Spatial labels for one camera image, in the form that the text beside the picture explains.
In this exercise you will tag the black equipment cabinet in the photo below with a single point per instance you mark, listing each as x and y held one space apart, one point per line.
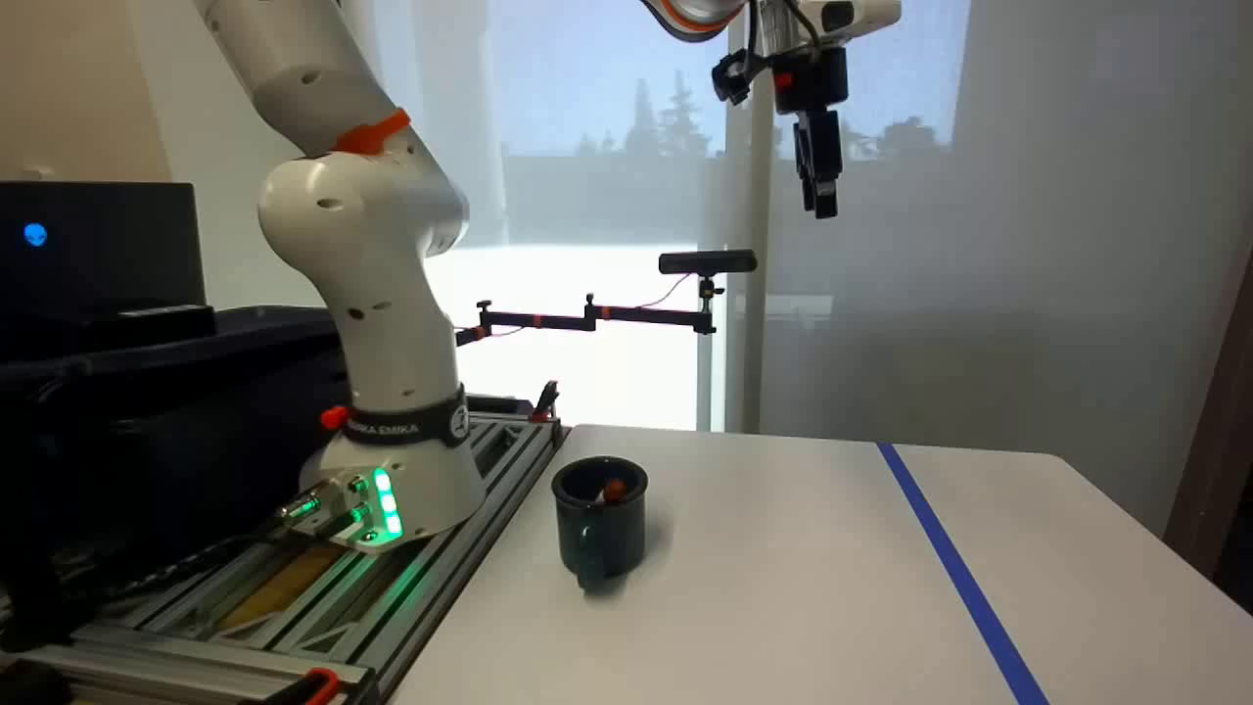
120 465

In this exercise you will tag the red marker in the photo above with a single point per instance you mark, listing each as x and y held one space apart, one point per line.
613 492

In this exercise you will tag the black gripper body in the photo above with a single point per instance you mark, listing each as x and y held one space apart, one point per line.
809 80

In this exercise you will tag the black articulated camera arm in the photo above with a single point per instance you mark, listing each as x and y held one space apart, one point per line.
593 317

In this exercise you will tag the black monitor with blue light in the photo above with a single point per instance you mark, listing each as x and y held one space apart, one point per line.
100 262

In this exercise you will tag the black camera on stand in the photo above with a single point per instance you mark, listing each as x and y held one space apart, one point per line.
706 266

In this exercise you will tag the dark green enamel cup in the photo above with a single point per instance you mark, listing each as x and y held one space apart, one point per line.
600 537

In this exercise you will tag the aluminium extrusion base frame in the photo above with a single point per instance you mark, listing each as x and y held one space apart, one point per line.
278 610

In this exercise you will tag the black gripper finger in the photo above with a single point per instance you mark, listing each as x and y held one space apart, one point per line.
826 166
805 163

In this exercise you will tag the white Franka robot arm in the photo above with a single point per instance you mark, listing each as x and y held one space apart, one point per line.
361 211

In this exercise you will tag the blue tape line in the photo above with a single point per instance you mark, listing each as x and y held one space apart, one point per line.
1002 651

